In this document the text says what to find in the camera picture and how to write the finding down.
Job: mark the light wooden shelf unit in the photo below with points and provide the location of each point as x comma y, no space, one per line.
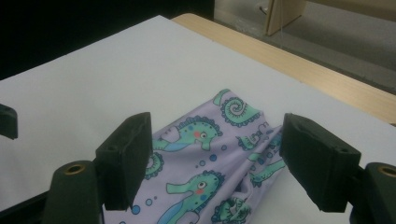
285,15

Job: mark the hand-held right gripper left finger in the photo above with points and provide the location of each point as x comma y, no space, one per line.
124,161

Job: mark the purple seahorse print romper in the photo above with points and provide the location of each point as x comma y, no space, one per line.
199,161

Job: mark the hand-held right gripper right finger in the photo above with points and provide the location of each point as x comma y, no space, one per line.
320,161

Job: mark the black curtain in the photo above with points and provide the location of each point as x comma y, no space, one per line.
77,21

